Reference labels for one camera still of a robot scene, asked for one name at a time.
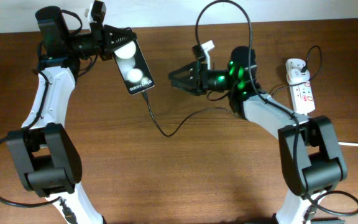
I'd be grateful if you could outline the white USB charger plug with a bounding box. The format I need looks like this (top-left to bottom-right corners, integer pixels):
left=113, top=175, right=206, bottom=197
left=288, top=68, right=310, bottom=85

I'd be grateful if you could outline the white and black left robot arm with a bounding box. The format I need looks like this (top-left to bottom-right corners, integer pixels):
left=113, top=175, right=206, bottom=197
left=7, top=1, right=136, bottom=223

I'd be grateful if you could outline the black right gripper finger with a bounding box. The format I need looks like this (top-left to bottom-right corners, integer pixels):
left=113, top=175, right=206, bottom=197
left=171, top=80, right=199, bottom=95
left=168, top=62, right=198, bottom=80

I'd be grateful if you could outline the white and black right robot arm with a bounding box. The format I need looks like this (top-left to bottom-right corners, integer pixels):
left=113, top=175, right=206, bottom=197
left=168, top=46, right=348, bottom=223

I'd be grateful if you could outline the black Samsung Galaxy flip phone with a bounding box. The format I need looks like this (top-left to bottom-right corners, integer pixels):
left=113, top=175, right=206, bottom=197
left=113, top=40, right=155, bottom=95

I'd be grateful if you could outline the white power strip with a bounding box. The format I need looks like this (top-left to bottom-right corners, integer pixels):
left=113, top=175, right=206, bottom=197
left=285, top=58, right=316, bottom=115

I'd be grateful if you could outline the black charging cable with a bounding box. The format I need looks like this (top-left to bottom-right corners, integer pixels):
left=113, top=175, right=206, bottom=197
left=140, top=45, right=323, bottom=138

